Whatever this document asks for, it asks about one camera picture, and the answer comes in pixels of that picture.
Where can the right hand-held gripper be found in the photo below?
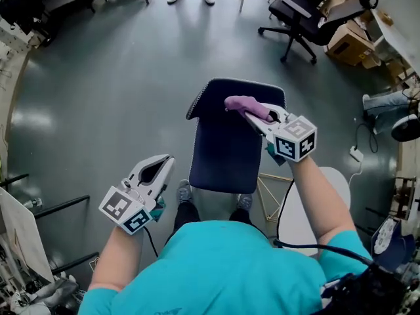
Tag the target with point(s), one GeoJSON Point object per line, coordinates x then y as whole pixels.
{"type": "Point", "coordinates": [295, 139]}

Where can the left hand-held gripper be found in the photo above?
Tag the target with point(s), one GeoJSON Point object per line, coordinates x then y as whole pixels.
{"type": "Point", "coordinates": [121, 208]}

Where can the purple wiping cloth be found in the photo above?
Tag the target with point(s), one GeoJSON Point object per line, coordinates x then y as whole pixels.
{"type": "Point", "coordinates": [246, 105]}

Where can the dark blue chair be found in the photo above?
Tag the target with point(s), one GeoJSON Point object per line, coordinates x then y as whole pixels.
{"type": "Point", "coordinates": [226, 153]}

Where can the person's left forearm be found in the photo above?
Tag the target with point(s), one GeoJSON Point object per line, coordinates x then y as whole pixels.
{"type": "Point", "coordinates": [115, 261]}

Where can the person's right forearm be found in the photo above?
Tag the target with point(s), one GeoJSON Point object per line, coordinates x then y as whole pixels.
{"type": "Point", "coordinates": [318, 195]}

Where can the black shoulder bag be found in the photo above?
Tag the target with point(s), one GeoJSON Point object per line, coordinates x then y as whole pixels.
{"type": "Point", "coordinates": [377, 294]}

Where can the black office chair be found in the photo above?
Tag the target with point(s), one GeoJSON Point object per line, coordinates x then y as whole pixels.
{"type": "Point", "coordinates": [295, 15]}

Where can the person's left grey shoe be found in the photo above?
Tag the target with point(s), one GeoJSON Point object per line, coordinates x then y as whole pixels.
{"type": "Point", "coordinates": [184, 190]}

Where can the person's grey shoe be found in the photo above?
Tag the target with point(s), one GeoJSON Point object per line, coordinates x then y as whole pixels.
{"type": "Point", "coordinates": [184, 190]}
{"type": "Point", "coordinates": [244, 201]}

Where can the person's black trousers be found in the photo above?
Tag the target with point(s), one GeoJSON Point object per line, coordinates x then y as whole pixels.
{"type": "Point", "coordinates": [185, 213]}

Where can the person's right grey shoe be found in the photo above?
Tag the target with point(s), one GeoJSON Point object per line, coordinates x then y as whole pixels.
{"type": "Point", "coordinates": [244, 201]}

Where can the white power strip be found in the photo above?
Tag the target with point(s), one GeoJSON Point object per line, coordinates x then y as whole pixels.
{"type": "Point", "coordinates": [356, 153]}

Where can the black metal table legs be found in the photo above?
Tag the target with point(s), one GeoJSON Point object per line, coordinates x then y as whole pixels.
{"type": "Point", "coordinates": [65, 204]}

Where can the white round table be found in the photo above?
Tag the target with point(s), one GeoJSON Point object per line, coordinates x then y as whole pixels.
{"type": "Point", "coordinates": [302, 215]}

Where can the large cardboard box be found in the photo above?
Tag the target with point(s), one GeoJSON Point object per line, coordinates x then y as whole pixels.
{"type": "Point", "coordinates": [349, 43]}

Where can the person's teal shirt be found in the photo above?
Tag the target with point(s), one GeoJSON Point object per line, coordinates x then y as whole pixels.
{"type": "Point", "coordinates": [213, 274]}

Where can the clear plastic bottle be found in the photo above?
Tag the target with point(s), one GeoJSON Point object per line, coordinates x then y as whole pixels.
{"type": "Point", "coordinates": [33, 203]}

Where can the white board table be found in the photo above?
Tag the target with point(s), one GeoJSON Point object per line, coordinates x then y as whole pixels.
{"type": "Point", "coordinates": [23, 235]}

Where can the white desk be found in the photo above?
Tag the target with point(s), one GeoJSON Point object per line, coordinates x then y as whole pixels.
{"type": "Point", "coordinates": [400, 38]}

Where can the white patterned cushion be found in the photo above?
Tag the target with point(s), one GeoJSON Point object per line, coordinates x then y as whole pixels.
{"type": "Point", "coordinates": [385, 236]}

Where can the coat rack with clothes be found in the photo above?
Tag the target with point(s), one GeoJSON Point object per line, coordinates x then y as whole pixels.
{"type": "Point", "coordinates": [23, 8]}

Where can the tan table leg frame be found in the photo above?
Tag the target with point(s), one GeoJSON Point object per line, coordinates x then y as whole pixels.
{"type": "Point", "coordinates": [275, 176]}

